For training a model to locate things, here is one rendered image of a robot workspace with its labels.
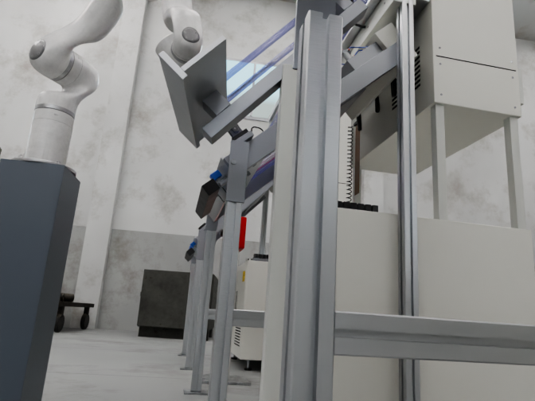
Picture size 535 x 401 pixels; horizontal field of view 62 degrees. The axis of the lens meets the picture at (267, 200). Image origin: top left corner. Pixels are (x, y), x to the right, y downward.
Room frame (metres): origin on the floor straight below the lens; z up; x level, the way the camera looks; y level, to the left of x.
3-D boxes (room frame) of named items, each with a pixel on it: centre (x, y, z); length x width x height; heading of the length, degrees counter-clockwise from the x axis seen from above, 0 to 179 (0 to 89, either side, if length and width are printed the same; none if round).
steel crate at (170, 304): (5.38, 0.93, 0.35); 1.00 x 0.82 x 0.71; 6
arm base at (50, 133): (1.33, 0.70, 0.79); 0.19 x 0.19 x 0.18
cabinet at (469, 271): (1.62, -0.44, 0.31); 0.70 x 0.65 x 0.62; 11
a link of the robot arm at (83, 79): (1.36, 0.69, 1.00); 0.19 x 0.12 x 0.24; 154
